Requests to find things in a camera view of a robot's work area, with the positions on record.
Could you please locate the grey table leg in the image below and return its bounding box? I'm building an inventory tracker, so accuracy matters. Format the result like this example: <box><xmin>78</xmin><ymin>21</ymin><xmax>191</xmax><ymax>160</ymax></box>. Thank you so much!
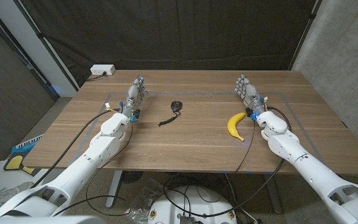
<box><xmin>264</xmin><ymin>174</ymin><xmax>283</xmax><ymax>215</ymax></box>

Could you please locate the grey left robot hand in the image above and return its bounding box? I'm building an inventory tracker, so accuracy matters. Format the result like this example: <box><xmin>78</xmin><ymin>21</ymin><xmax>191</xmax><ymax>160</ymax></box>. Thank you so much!
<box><xmin>121</xmin><ymin>75</ymin><xmax>150</xmax><ymax>123</ymax></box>

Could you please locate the black stopwatch with lanyard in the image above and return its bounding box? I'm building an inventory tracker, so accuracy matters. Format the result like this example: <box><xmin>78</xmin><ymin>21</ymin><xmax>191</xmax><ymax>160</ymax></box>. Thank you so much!
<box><xmin>157</xmin><ymin>100</ymin><xmax>183</xmax><ymax>128</ymax></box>

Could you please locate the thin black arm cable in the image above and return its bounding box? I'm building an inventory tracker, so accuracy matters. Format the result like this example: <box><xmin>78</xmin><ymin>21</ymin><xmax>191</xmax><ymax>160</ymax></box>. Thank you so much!
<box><xmin>85</xmin><ymin>122</ymin><xmax>134</xmax><ymax>217</ymax></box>
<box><xmin>234</xmin><ymin>120</ymin><xmax>257</xmax><ymax>174</ymax></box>

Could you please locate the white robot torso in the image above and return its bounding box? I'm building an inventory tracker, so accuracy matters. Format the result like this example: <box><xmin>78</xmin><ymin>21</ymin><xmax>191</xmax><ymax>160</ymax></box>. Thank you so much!
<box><xmin>0</xmin><ymin>215</ymin><xmax>106</xmax><ymax>224</ymax></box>

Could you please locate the grey sneaker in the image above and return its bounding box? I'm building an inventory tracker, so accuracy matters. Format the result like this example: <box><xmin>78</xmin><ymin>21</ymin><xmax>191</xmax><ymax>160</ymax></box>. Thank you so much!
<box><xmin>0</xmin><ymin>181</ymin><xmax>35</xmax><ymax>207</ymax></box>

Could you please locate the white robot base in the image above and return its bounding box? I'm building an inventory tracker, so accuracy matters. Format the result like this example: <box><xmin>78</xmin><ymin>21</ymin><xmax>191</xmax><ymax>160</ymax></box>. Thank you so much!
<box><xmin>147</xmin><ymin>185</ymin><xmax>238</xmax><ymax>224</ymax></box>

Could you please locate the clear plastic bag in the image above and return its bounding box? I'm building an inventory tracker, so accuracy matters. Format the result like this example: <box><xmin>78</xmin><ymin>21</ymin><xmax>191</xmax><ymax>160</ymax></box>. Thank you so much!
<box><xmin>128</xmin><ymin>178</ymin><xmax>165</xmax><ymax>224</ymax></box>

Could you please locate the white power strip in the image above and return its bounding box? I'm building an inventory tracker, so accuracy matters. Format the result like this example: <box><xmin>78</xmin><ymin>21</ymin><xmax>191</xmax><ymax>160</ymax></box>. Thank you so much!
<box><xmin>89</xmin><ymin>64</ymin><xmax>116</xmax><ymax>77</ymax></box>

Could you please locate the black backdrop pole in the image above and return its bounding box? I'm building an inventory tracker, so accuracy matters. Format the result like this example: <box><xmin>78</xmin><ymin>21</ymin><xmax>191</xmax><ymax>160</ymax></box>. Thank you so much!
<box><xmin>287</xmin><ymin>0</ymin><xmax>323</xmax><ymax>71</ymax></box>
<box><xmin>12</xmin><ymin>0</ymin><xmax>81</xmax><ymax>91</ymax></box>

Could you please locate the blue white booklet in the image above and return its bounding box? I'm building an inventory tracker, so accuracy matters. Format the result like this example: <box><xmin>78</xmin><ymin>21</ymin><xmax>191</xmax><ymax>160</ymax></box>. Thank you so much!
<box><xmin>10</xmin><ymin>134</ymin><xmax>45</xmax><ymax>156</ymax></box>

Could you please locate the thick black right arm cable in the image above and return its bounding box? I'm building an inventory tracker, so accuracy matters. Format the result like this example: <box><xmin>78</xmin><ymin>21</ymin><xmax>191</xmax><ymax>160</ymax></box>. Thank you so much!
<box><xmin>162</xmin><ymin>106</ymin><xmax>293</xmax><ymax>218</ymax></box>

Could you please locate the black power strip cord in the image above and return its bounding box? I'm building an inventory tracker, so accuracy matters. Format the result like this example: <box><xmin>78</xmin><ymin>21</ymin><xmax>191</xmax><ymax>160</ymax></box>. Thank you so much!
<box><xmin>86</xmin><ymin>72</ymin><xmax>108</xmax><ymax>82</ymax></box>

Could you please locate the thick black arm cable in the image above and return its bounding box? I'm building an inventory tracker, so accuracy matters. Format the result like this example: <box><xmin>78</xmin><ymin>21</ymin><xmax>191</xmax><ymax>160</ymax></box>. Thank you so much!
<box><xmin>29</xmin><ymin>107</ymin><xmax>121</xmax><ymax>189</ymax></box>
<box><xmin>162</xmin><ymin>106</ymin><xmax>293</xmax><ymax>218</ymax></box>

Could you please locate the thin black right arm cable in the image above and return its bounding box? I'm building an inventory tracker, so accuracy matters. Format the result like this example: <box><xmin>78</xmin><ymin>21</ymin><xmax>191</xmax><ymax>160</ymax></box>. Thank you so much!
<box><xmin>234</xmin><ymin>120</ymin><xmax>257</xmax><ymax>174</ymax></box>

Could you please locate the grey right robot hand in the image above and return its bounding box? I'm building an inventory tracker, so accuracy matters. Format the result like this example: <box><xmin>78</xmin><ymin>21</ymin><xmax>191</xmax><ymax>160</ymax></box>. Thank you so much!
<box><xmin>234</xmin><ymin>73</ymin><xmax>269</xmax><ymax>121</ymax></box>

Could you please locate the black backdrop curtain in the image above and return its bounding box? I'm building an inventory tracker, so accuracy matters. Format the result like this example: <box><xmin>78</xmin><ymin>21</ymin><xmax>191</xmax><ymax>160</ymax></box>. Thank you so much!
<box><xmin>19</xmin><ymin>0</ymin><xmax>320</xmax><ymax>88</ymax></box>

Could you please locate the black round floor fan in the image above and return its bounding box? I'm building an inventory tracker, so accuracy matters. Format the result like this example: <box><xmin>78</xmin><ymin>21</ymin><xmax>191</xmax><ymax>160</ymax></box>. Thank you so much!
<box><xmin>121</xmin><ymin>170</ymin><xmax>144</xmax><ymax>185</ymax></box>

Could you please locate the yellow banana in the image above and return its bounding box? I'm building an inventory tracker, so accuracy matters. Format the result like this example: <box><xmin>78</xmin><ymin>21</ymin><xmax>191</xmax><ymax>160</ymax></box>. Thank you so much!
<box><xmin>227</xmin><ymin>112</ymin><xmax>247</xmax><ymax>142</ymax></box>

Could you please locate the grey electronics box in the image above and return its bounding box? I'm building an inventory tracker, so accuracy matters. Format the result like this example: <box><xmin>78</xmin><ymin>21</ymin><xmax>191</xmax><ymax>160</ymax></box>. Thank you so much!
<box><xmin>178</xmin><ymin>214</ymin><xmax>196</xmax><ymax>224</ymax></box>

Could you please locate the white mat with yellow shape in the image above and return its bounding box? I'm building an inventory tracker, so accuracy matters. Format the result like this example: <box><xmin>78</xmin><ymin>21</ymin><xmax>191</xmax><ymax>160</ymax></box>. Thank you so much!
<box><xmin>0</xmin><ymin>153</ymin><xmax>50</xmax><ymax>215</ymax></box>

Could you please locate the white table leg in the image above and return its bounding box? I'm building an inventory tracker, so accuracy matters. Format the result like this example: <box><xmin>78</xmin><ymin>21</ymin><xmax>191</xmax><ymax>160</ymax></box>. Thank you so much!
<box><xmin>105</xmin><ymin>170</ymin><xmax>124</xmax><ymax>208</ymax></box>

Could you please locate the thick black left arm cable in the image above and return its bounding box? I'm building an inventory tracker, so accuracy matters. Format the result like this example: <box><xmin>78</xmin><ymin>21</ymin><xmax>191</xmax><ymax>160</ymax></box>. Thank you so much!
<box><xmin>29</xmin><ymin>107</ymin><xmax>121</xmax><ymax>189</ymax></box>

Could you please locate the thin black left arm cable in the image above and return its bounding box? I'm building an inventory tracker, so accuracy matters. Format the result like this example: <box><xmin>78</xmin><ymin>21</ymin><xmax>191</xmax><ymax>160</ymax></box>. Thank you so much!
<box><xmin>85</xmin><ymin>122</ymin><xmax>134</xmax><ymax>217</ymax></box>

